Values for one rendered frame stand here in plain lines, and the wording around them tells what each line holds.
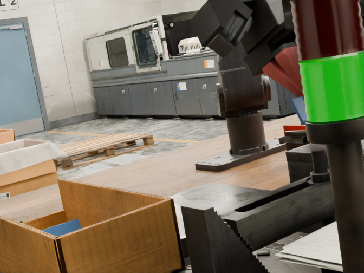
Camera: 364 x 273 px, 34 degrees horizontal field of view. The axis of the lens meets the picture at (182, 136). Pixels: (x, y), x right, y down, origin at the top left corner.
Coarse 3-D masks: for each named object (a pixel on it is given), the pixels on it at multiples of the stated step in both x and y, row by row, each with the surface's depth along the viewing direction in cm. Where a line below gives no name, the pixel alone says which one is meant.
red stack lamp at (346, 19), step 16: (304, 0) 32; (320, 0) 32; (336, 0) 31; (352, 0) 32; (304, 16) 32; (320, 16) 32; (336, 16) 32; (352, 16) 32; (304, 32) 33; (320, 32) 32; (336, 32) 32; (352, 32) 32; (304, 48) 33; (320, 48) 32; (336, 48) 32; (352, 48) 32
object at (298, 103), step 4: (300, 96) 69; (292, 100) 68; (296, 100) 69; (300, 100) 69; (292, 104) 69; (296, 104) 68; (300, 104) 69; (304, 104) 69; (296, 108) 68; (300, 108) 68; (304, 108) 69; (296, 112) 68; (300, 112) 68; (304, 112) 69; (300, 116) 68; (304, 116) 68; (300, 120) 68; (304, 120) 68; (304, 124) 68
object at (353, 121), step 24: (360, 120) 32; (336, 144) 34; (360, 144) 34; (336, 168) 34; (360, 168) 34; (336, 192) 34; (360, 192) 34; (336, 216) 35; (360, 216) 34; (360, 240) 34; (360, 264) 34
